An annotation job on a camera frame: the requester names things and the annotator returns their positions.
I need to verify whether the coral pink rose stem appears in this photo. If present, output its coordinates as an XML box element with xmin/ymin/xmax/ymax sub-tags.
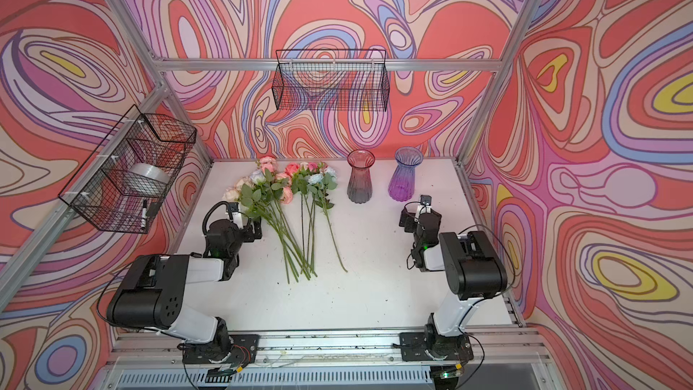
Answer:
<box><xmin>284</xmin><ymin>162</ymin><xmax>316</xmax><ymax>276</ymax></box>

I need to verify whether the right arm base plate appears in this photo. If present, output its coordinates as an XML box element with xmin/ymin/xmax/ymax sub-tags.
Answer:
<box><xmin>393</xmin><ymin>332</ymin><xmax>475</xmax><ymax>364</ymax></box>

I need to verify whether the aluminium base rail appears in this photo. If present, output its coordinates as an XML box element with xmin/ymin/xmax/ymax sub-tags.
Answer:
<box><xmin>106</xmin><ymin>326</ymin><xmax>552</xmax><ymax>368</ymax></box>

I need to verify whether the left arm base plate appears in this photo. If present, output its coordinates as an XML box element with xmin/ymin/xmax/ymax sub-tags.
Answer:
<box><xmin>178</xmin><ymin>333</ymin><xmax>260</xmax><ymax>366</ymax></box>

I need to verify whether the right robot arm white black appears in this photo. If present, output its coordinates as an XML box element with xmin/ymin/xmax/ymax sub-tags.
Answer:
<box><xmin>395</xmin><ymin>201</ymin><xmax>509</xmax><ymax>362</ymax></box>

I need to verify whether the silver tape roll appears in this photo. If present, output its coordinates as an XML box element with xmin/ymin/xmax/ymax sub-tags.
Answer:
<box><xmin>125</xmin><ymin>162</ymin><xmax>170</xmax><ymax>198</ymax></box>

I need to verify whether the left black wire basket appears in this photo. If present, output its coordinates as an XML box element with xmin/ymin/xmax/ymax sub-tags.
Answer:
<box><xmin>59</xmin><ymin>107</ymin><xmax>197</xmax><ymax>234</ymax></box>

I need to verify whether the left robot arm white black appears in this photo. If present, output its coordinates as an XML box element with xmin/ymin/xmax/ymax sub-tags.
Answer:
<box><xmin>106</xmin><ymin>220</ymin><xmax>263</xmax><ymax>365</ymax></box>

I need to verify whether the black wire basket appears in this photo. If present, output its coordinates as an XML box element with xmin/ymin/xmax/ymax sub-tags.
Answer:
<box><xmin>59</xmin><ymin>107</ymin><xmax>197</xmax><ymax>234</ymax></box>
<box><xmin>272</xmin><ymin>48</ymin><xmax>391</xmax><ymax>112</ymax></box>

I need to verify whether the pale pink flower bunch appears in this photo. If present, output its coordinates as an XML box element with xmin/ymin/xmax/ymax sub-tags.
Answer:
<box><xmin>222</xmin><ymin>156</ymin><xmax>313</xmax><ymax>283</ymax></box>

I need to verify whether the purple glass vase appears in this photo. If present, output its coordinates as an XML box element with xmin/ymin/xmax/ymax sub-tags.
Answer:
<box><xmin>388</xmin><ymin>146</ymin><xmax>423</xmax><ymax>202</ymax></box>

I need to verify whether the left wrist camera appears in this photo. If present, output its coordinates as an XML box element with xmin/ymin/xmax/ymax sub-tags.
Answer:
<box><xmin>226</xmin><ymin>201</ymin><xmax>245</xmax><ymax>229</ymax></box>

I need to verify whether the magenta rose stem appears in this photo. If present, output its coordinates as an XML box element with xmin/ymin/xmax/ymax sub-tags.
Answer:
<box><xmin>299</xmin><ymin>162</ymin><xmax>317</xmax><ymax>276</ymax></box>

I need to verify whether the back black wire basket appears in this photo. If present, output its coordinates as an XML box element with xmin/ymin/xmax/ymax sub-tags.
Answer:
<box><xmin>272</xmin><ymin>48</ymin><xmax>391</xmax><ymax>112</ymax></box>

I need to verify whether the red glass vase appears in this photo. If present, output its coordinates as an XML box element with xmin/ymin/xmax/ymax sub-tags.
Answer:
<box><xmin>348</xmin><ymin>149</ymin><xmax>375</xmax><ymax>204</ymax></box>

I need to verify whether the black marker pen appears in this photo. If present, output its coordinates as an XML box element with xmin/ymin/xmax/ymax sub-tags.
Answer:
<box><xmin>140</xmin><ymin>199</ymin><xmax>148</xmax><ymax>232</ymax></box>

